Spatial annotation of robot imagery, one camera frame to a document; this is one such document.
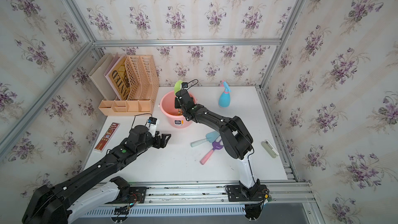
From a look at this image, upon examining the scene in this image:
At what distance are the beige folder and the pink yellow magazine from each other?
2 cm

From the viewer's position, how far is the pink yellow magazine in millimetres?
899

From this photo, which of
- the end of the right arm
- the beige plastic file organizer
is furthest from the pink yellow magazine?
the end of the right arm

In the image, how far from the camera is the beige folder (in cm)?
88

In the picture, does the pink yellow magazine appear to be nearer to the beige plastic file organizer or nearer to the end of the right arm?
the beige plastic file organizer
